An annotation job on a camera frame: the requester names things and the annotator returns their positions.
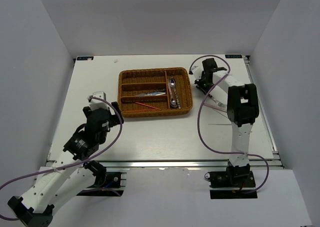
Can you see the pink handled fork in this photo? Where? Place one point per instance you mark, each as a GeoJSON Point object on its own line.
{"type": "Point", "coordinates": [215, 105]}

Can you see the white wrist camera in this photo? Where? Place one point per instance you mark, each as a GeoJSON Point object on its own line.
{"type": "Point", "coordinates": [196, 72]}
{"type": "Point", "coordinates": [97, 101]}

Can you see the left blue table label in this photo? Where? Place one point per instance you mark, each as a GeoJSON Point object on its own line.
{"type": "Point", "coordinates": [84, 58]}

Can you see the right blue table label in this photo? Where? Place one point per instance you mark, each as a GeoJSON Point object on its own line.
{"type": "Point", "coordinates": [233, 56]}

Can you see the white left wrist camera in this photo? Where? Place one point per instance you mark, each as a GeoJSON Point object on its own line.
{"type": "Point", "coordinates": [97, 101]}

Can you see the orange chopstick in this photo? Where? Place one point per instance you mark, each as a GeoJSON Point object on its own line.
{"type": "Point", "coordinates": [146, 105]}
{"type": "Point", "coordinates": [139, 110]}

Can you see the dark handled knife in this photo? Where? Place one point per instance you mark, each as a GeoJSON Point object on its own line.
{"type": "Point", "coordinates": [156, 93]}

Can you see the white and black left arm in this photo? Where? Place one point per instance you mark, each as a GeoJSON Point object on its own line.
{"type": "Point", "coordinates": [75, 171]}

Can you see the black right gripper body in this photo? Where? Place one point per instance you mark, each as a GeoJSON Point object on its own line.
{"type": "Point", "coordinates": [205, 86]}

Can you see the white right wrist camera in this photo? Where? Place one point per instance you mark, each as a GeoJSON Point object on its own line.
{"type": "Point", "coordinates": [196, 72]}

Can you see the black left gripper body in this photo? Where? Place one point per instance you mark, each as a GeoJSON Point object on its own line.
{"type": "Point", "coordinates": [114, 120]}

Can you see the pink handled spoon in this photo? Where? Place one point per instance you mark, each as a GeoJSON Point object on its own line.
{"type": "Point", "coordinates": [173, 102]}

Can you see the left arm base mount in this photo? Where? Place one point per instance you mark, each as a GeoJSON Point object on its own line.
{"type": "Point", "coordinates": [106, 183]}

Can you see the blue table label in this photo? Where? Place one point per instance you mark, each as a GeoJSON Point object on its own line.
{"type": "Point", "coordinates": [84, 58]}
{"type": "Point", "coordinates": [233, 56]}

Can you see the pink handled knife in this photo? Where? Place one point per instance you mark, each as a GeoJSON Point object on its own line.
{"type": "Point", "coordinates": [218, 103]}

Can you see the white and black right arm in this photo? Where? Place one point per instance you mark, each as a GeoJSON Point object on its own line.
{"type": "Point", "coordinates": [242, 109]}

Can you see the brown wicker cutlery basket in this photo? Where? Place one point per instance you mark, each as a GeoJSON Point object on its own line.
{"type": "Point", "coordinates": [133, 82]}

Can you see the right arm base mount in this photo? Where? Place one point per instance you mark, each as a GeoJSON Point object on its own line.
{"type": "Point", "coordinates": [222, 188]}

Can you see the dark patterned handle spoon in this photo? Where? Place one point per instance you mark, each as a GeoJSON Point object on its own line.
{"type": "Point", "coordinates": [176, 97]}

